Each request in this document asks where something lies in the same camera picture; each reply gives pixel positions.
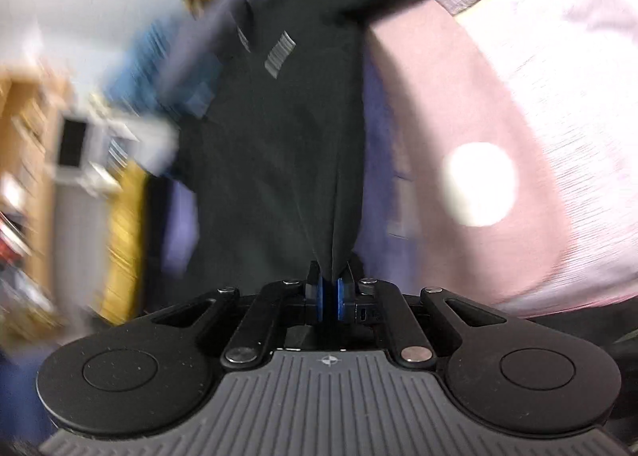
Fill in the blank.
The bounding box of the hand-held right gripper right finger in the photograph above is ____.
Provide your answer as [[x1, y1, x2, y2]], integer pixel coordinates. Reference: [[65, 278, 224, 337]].
[[336, 261, 510, 370]]

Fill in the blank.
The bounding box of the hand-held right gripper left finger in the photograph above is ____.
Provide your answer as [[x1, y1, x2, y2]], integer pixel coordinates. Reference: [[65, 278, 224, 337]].
[[150, 261, 331, 370]]

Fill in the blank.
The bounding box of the black printed shirt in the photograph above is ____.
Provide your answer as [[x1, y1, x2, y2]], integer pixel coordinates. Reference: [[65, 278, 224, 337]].
[[169, 0, 549, 287]]

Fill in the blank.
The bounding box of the gold satin pillow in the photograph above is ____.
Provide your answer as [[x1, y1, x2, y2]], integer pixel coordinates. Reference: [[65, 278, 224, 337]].
[[98, 159, 150, 327]]

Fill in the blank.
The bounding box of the pink grey blanket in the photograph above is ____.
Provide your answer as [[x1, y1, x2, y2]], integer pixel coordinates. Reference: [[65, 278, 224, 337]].
[[366, 0, 638, 324]]

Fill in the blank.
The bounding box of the white electronic device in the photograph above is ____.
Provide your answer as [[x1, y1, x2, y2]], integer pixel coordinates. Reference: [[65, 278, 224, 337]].
[[47, 110, 133, 195]]

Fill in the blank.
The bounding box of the blue duvet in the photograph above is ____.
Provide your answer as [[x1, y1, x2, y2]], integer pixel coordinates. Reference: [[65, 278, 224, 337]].
[[102, 0, 322, 120]]

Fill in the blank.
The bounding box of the wooden shelf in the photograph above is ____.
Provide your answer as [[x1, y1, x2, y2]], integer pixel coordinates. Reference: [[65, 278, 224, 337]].
[[0, 65, 63, 297]]

